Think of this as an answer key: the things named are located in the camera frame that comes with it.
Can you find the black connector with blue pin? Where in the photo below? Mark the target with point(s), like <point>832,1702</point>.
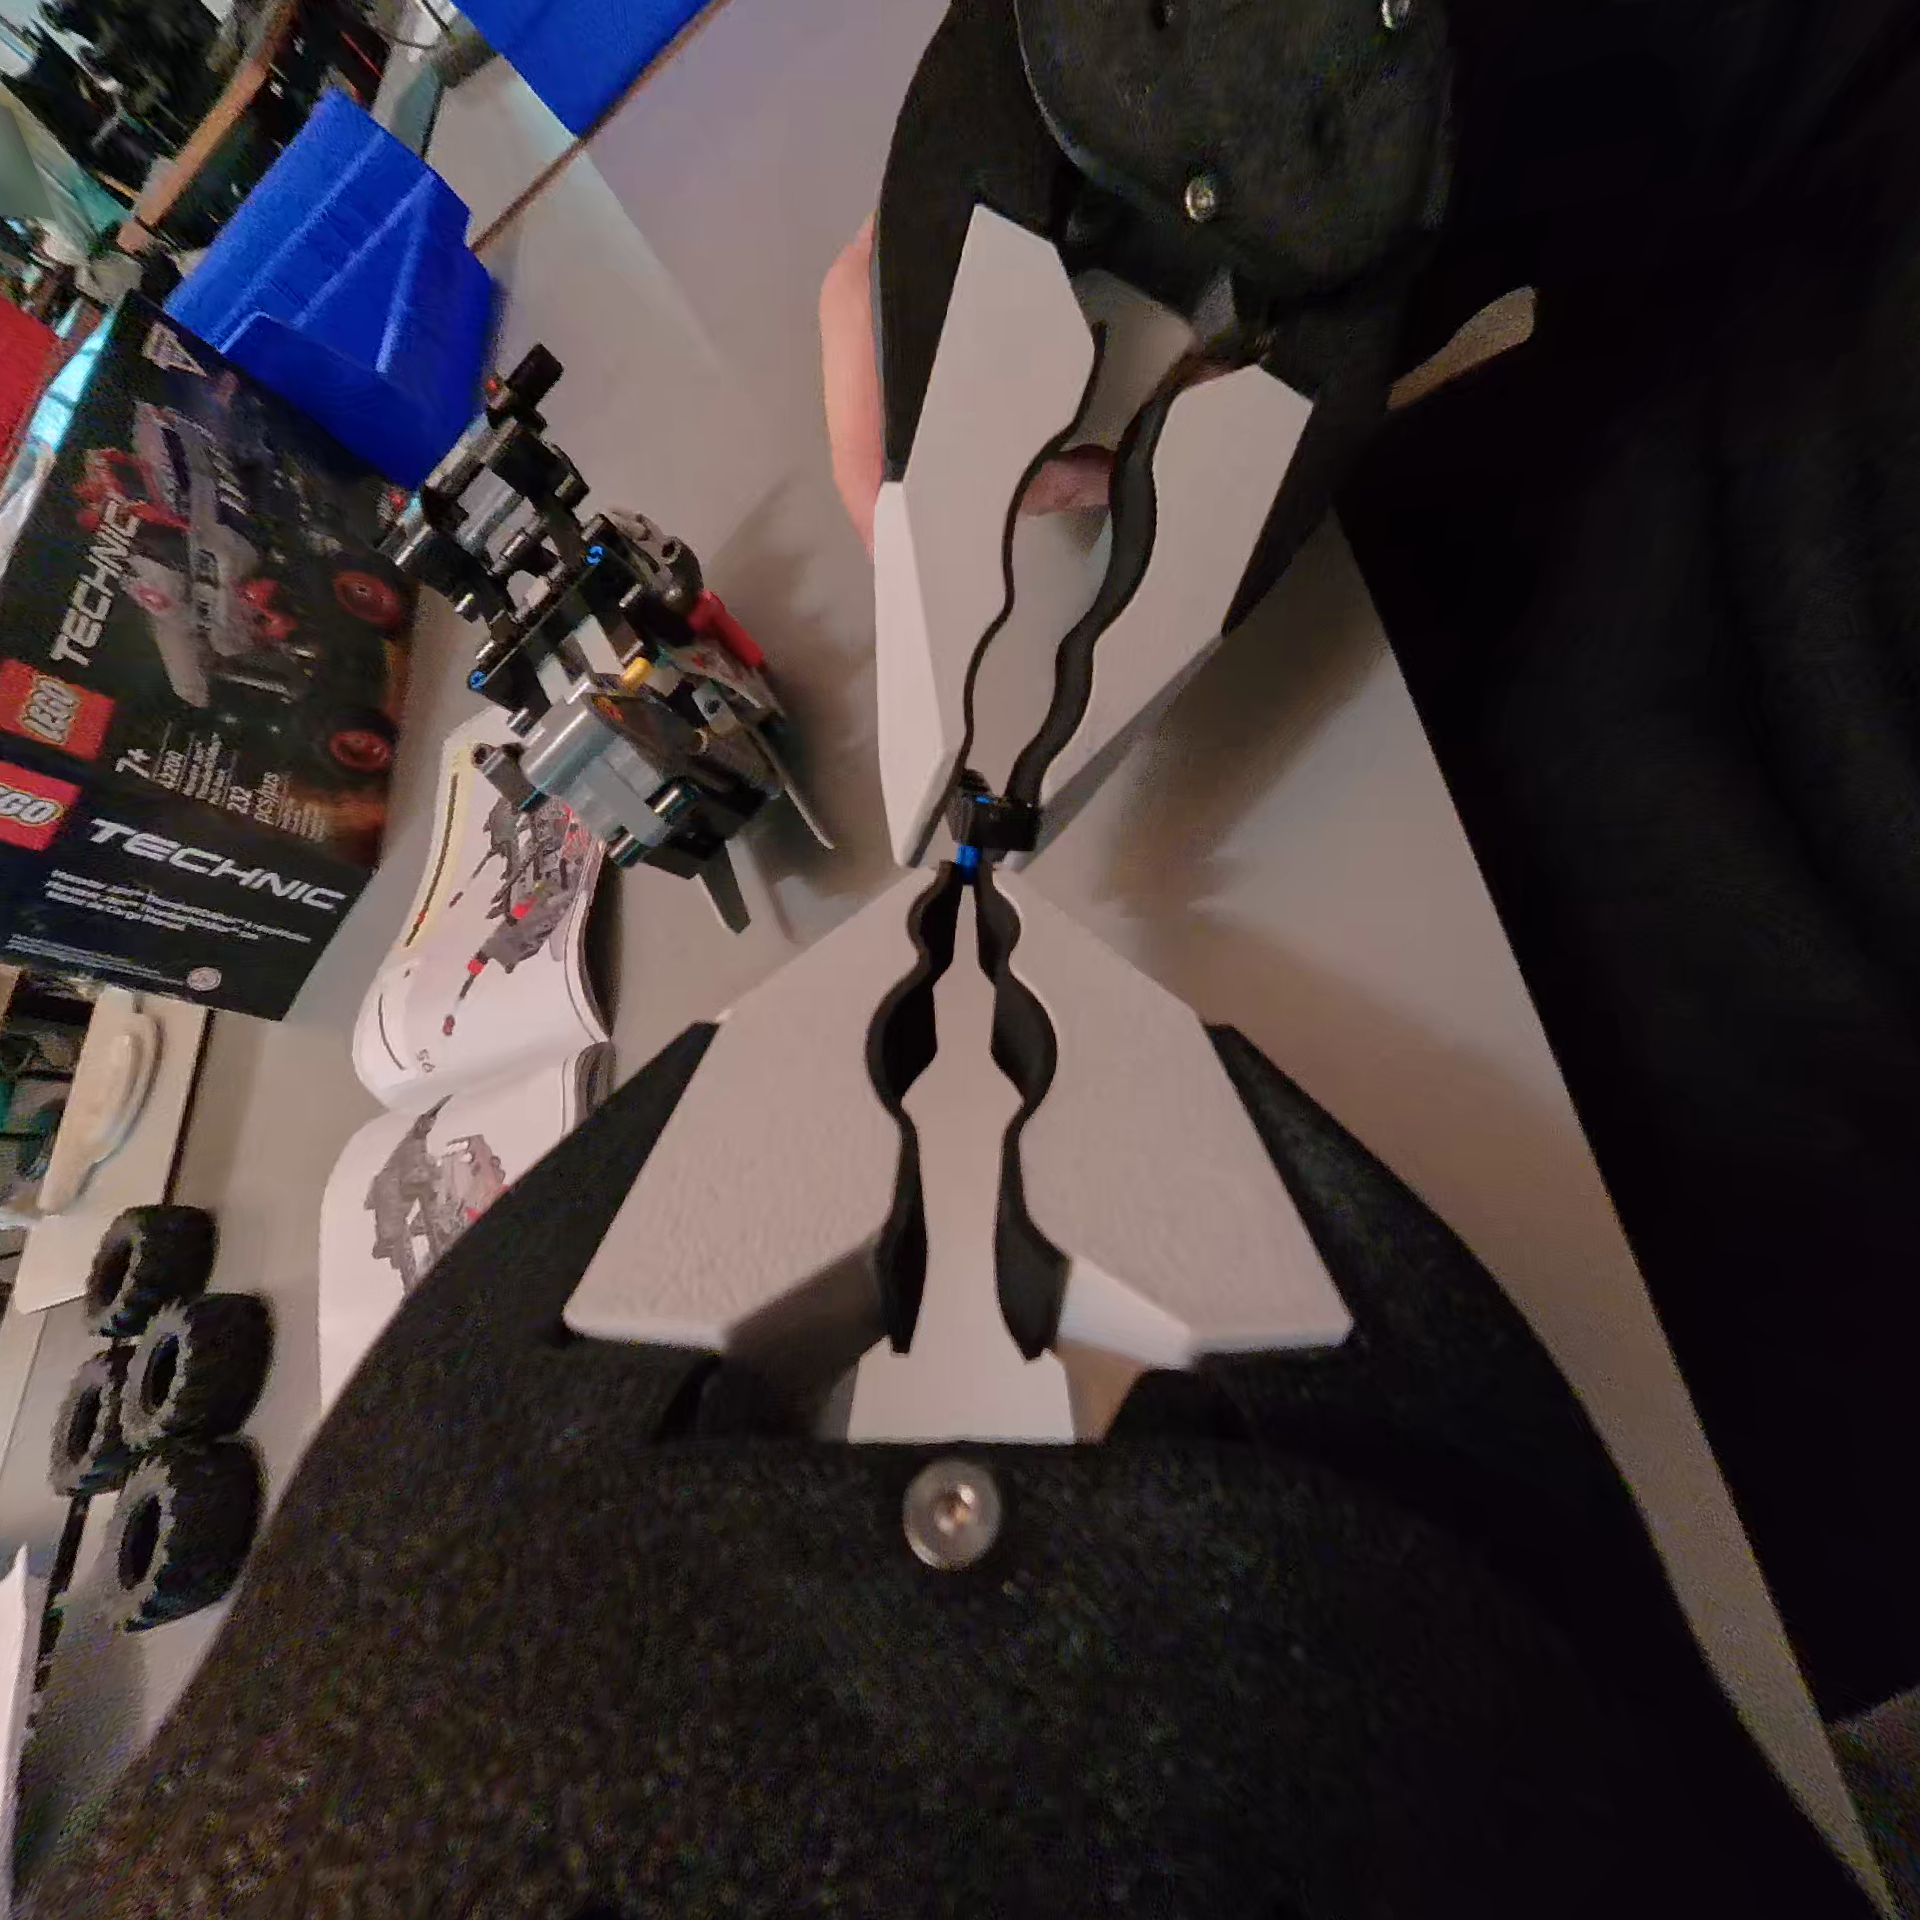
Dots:
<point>996,822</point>

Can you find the white paper leaflet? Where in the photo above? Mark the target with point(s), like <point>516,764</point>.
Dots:
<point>11,1651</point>

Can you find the large blue storage bin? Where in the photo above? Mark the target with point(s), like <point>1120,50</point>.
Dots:
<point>587,53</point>

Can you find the person's right hand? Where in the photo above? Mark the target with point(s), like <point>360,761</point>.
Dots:
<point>849,406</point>

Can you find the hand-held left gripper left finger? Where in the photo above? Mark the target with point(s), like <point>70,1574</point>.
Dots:
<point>737,1188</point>

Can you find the small blue storage bin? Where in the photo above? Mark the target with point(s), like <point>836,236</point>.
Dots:
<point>345,301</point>

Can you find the person's black clothing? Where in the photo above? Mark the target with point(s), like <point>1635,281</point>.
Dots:
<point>1681,899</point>

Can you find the black grey toy truck chassis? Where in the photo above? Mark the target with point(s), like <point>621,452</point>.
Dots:
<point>631,718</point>

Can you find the black toy set box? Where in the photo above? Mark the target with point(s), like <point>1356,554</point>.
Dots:
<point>182,783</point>

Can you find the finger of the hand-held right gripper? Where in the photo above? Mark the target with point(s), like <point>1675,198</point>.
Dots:
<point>1198,525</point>
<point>944,525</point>

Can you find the white board stand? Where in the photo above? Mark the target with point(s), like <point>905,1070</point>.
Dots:
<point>107,1078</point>

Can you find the open instruction booklet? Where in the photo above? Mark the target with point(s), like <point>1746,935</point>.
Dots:
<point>464,991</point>

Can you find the red storage bin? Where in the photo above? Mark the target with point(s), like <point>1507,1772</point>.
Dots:
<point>24,378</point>

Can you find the grey desk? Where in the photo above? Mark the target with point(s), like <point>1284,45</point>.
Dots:
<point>1305,839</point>

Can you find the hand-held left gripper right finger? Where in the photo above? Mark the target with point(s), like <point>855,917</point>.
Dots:
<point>1187,1188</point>

